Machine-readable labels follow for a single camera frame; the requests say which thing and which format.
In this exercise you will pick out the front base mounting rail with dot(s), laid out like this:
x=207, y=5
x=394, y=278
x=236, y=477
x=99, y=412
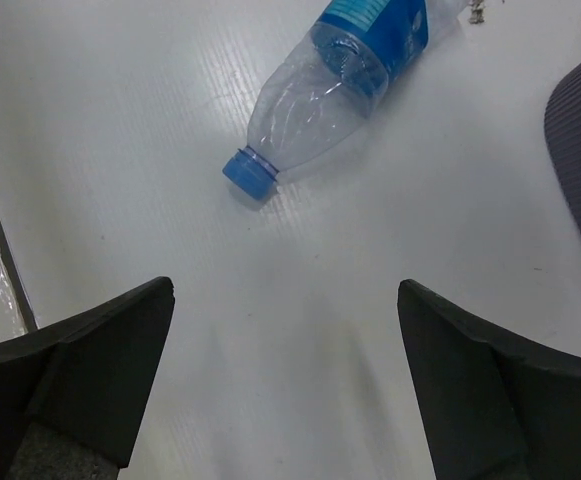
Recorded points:
x=0, y=235

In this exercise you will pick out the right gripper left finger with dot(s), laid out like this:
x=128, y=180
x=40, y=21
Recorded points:
x=73, y=394

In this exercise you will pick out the crushed blue cap bottle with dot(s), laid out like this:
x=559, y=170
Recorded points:
x=332, y=81

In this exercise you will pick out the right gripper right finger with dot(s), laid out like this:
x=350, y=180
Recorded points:
x=494, y=404

